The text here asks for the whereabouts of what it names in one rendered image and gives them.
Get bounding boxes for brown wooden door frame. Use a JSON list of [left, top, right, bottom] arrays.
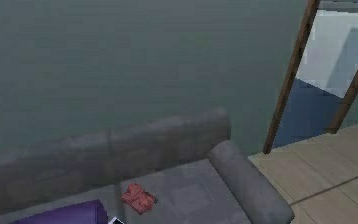
[[262, 0, 358, 155]]

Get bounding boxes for red crumpled cloth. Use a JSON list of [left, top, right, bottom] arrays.
[[120, 182, 158, 215]]

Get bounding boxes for purple cushion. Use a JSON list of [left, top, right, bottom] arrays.
[[10, 199, 109, 224]]

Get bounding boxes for grey sofa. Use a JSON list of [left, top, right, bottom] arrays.
[[0, 107, 295, 224]]

